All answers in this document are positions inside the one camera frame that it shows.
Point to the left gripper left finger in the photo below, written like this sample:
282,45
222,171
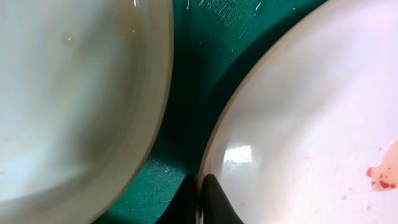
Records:
181,209

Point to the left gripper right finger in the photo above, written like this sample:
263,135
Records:
215,204

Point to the white plate with red stain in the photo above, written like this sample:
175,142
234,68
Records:
310,134

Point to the teal plastic tray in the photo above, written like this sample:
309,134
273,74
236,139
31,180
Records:
216,43

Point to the white plate upper left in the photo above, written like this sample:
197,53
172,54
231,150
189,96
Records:
84,85

